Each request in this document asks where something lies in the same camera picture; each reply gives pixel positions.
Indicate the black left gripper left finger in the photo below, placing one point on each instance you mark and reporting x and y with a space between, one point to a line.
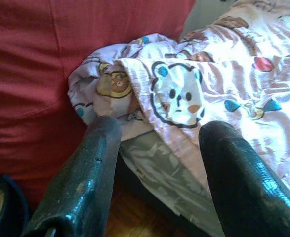
80 187

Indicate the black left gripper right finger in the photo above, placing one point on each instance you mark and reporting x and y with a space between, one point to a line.
243 192

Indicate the black round waste bin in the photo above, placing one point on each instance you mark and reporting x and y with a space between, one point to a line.
13 214

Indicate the grey leaf print bed sheet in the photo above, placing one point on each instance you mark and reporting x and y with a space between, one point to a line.
164 168

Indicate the pink bear print blanket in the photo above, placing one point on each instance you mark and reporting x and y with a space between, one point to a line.
233 81

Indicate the red beanbag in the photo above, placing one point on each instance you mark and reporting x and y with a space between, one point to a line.
36 74

